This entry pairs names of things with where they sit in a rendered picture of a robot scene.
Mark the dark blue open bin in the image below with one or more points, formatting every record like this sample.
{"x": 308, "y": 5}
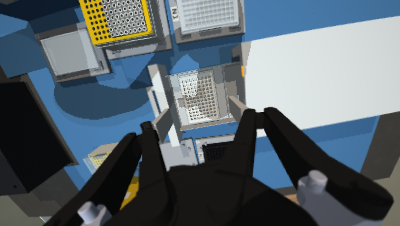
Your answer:
{"x": 32, "y": 9}

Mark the blue flat mat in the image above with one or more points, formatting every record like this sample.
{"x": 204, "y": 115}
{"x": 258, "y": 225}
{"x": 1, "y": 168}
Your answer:
{"x": 100, "y": 110}

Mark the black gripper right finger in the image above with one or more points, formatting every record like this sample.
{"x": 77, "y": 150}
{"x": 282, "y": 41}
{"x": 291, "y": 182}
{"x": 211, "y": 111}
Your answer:
{"x": 331, "y": 192}

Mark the yellow open-top bin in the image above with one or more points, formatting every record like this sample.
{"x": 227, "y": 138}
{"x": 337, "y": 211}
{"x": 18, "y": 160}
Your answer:
{"x": 133, "y": 187}

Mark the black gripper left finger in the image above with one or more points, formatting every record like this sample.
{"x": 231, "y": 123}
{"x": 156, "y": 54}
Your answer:
{"x": 103, "y": 194}

